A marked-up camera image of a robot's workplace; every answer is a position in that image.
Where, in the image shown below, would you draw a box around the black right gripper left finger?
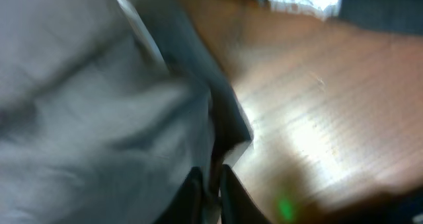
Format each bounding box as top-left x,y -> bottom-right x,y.
154,167 -> 203,224

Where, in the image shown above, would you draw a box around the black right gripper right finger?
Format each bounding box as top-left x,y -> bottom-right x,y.
220,165 -> 270,224

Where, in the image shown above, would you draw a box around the grey shorts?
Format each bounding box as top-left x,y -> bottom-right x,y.
1,0 -> 252,223

